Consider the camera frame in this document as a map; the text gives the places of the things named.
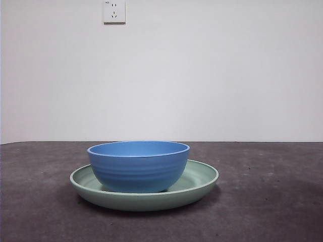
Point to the blue ribbed bowl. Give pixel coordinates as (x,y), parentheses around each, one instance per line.
(138,171)

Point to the green round plate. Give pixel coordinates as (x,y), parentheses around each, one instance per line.
(141,202)

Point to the white wall socket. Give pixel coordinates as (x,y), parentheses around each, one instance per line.
(114,12)

